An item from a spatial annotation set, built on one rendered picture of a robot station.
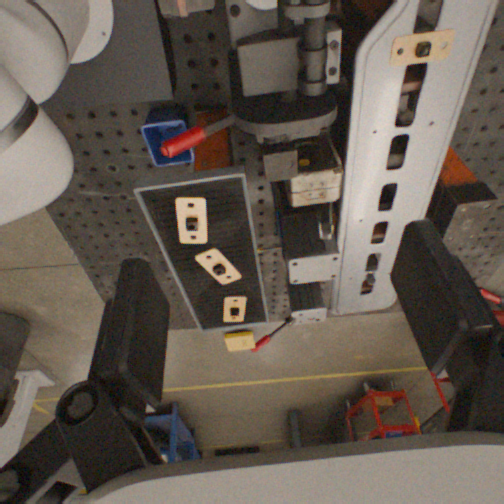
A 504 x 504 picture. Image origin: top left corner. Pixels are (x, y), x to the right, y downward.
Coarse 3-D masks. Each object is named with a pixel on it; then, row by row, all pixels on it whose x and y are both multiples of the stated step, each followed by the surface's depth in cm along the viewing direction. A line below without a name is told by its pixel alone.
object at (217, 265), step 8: (200, 256) 53; (216, 256) 53; (208, 264) 55; (216, 264) 55; (224, 264) 55; (216, 272) 55; (224, 272) 55; (232, 272) 57; (224, 280) 58; (232, 280) 58
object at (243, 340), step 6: (228, 336) 74; (234, 336) 74; (240, 336) 74; (246, 336) 74; (252, 336) 74; (228, 342) 75; (234, 342) 75; (240, 342) 76; (246, 342) 76; (252, 342) 76; (228, 348) 77; (234, 348) 77; (240, 348) 78; (246, 348) 78
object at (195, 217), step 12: (180, 204) 45; (204, 204) 46; (180, 216) 47; (192, 216) 47; (204, 216) 47; (180, 228) 48; (192, 228) 48; (204, 228) 49; (180, 240) 50; (192, 240) 50; (204, 240) 51
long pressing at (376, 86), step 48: (480, 0) 45; (384, 48) 48; (480, 48) 49; (384, 96) 53; (432, 96) 54; (384, 144) 60; (432, 144) 60; (432, 192) 69; (336, 240) 77; (384, 240) 79; (336, 288) 91; (384, 288) 93
